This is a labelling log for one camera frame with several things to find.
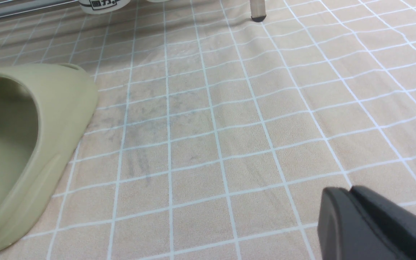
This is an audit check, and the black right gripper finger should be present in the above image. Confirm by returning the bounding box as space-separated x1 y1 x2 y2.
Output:
317 186 416 260

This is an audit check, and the metal shoe rack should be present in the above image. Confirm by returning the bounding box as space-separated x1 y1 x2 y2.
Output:
0 0 267 23

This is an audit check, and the beige grid floor mat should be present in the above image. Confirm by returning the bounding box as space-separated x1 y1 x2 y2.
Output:
0 0 416 260

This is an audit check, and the right black canvas sneaker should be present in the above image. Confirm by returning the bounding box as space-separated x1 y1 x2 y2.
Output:
78 0 130 14

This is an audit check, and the right green foam slipper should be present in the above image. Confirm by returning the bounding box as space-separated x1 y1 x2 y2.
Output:
0 64 99 250

